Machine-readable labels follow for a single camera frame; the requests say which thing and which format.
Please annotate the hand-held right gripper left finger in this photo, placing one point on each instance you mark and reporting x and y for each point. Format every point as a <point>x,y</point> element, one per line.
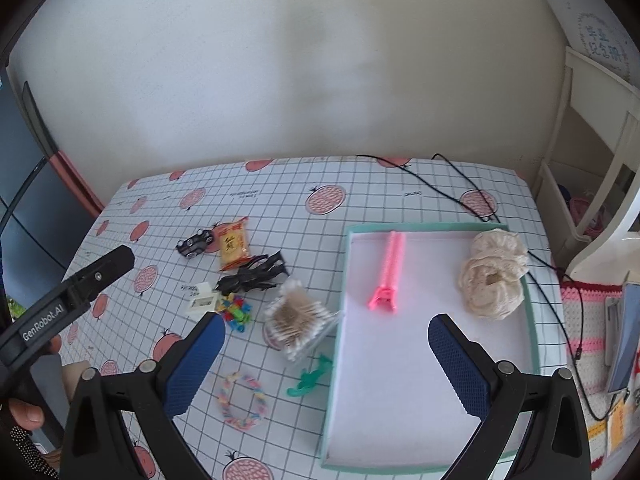
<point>195,360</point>

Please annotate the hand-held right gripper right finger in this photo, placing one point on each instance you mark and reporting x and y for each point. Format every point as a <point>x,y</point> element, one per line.
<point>460,365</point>

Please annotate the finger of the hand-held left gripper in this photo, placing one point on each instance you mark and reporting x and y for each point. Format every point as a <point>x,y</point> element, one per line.
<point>102,272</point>

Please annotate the small white frame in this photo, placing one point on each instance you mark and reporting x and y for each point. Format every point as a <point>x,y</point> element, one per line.
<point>200,305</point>

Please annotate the teal cardboard tray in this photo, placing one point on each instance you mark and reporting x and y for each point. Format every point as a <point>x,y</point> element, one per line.
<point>400,385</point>

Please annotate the colourful pompom toy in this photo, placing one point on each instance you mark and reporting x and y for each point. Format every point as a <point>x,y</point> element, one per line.
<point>235,310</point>

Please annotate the black figurine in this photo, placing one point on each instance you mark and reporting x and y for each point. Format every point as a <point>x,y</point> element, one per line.
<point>250,280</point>

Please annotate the box of cotton swabs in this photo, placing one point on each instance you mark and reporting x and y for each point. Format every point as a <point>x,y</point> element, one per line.
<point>300,315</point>

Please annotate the person's left hand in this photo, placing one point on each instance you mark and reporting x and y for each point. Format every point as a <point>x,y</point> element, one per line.
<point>20,412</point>

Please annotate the cream lace scrunchie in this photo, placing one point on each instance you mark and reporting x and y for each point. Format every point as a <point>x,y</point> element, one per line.
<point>480,302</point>

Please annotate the pink board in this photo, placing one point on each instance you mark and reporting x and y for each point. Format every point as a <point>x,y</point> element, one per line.
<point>80,185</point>

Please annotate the black toy car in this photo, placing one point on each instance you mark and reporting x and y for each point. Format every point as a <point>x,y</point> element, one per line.
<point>195,244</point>

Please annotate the green hair clip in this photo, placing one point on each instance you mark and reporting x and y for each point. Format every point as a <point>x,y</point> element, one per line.
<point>307,377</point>

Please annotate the dark monitor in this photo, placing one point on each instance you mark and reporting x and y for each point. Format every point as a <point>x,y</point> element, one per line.
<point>25,185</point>

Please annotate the pink hair roller pair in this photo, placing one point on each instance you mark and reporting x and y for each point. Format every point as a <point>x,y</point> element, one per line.
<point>392,265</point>

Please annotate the orange snack packet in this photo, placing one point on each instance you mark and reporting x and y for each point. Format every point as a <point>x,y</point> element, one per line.
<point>235,245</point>

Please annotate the pink white crochet cloth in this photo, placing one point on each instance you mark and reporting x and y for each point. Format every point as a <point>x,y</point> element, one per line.
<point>585,330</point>

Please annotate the checkered fruit print tablecloth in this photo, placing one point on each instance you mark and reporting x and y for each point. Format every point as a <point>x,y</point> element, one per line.
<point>300,240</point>

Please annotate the grey blue phone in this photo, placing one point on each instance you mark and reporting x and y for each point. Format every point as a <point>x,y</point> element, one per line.
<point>625,345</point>

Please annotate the white shelf unit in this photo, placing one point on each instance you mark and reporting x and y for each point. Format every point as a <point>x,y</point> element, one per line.
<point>590,90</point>

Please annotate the white printed album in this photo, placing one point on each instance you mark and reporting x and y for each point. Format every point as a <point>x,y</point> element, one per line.
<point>600,35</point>

